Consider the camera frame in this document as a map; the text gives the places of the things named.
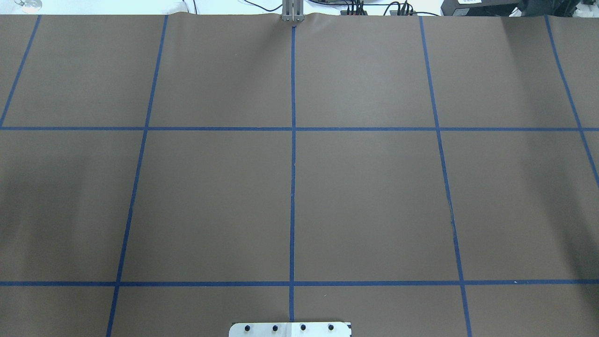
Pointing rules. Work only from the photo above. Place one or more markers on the grey metal camera post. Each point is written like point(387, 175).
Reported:
point(293, 11)

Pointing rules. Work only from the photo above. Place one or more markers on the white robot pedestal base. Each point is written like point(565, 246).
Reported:
point(291, 329)

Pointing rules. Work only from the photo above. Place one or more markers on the black equipment box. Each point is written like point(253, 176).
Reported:
point(505, 8)

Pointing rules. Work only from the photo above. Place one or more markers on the clear glass object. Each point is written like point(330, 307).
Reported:
point(29, 6)

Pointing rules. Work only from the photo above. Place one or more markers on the brown table mat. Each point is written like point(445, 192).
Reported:
point(173, 175)

